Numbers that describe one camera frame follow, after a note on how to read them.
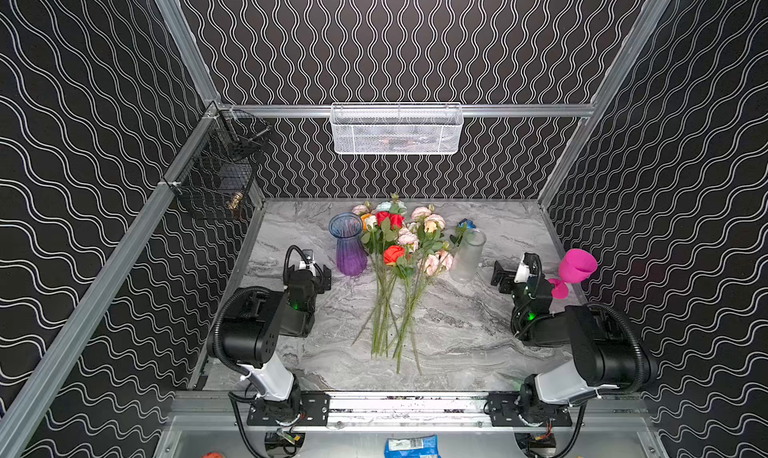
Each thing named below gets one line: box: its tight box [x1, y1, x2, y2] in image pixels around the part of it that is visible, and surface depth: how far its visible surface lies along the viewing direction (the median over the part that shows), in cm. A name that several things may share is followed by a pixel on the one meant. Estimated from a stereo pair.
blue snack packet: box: [384, 434, 441, 458], surface depth 70 cm
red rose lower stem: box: [383, 263, 400, 358], surface depth 92 cm
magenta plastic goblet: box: [548, 248, 598, 300], surface depth 87 cm
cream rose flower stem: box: [407, 204, 446, 267], surface depth 105 cm
